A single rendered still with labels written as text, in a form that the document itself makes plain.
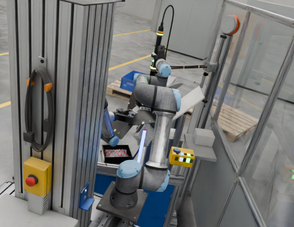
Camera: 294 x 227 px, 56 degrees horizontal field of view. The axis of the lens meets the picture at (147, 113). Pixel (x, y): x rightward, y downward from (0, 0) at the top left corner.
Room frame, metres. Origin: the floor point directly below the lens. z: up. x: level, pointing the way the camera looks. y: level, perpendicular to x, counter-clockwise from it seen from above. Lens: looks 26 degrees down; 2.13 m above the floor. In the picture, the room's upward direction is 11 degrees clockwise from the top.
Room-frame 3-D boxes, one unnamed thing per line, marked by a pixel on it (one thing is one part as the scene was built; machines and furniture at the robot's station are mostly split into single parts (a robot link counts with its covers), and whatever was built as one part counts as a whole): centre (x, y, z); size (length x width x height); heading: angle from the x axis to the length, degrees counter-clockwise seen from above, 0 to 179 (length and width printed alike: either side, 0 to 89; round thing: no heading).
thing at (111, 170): (1.64, 0.09, 0.82); 0.90 x 0.04 x 0.08; 94
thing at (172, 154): (1.67, -0.30, 1.02); 0.16 x 0.10 x 0.11; 94
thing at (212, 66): (2.40, -0.46, 1.52); 0.10 x 0.07 x 0.09; 129
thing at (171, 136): (2.25, -0.30, 0.73); 0.15 x 0.09 x 0.22; 94
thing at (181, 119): (2.16, -0.30, 0.58); 0.09 x 0.05 x 1.15; 4
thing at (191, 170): (2.16, -0.52, 0.42); 0.04 x 0.04 x 0.83; 4
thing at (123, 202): (1.14, 0.03, 1.09); 0.15 x 0.15 x 0.10
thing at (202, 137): (2.24, -0.54, 0.92); 0.17 x 0.16 x 0.11; 94
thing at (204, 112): (2.46, -0.54, 0.90); 0.08 x 0.06 x 1.80; 39
